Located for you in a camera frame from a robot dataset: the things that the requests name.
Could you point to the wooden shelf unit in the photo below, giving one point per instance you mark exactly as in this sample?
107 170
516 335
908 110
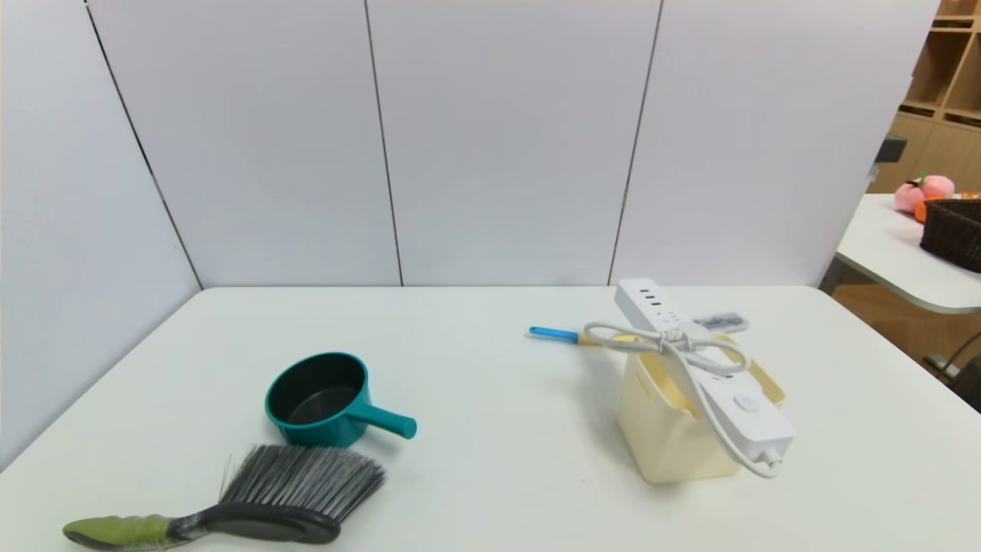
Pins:
943 84

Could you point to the pink peach plush toy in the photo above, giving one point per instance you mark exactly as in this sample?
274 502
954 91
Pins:
931 188

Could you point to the cream plastic storage box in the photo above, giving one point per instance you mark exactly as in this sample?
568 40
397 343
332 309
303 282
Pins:
659 445

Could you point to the small orange toy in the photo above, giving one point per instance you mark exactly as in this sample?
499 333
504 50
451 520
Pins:
919 211

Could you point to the dark woven basket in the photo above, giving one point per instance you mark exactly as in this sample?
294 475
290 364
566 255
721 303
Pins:
954 234

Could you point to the grey remote control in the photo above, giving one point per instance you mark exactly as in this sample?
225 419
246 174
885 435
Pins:
728 320

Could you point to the black box-shaped object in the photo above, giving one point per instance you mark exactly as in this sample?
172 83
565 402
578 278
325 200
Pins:
891 147

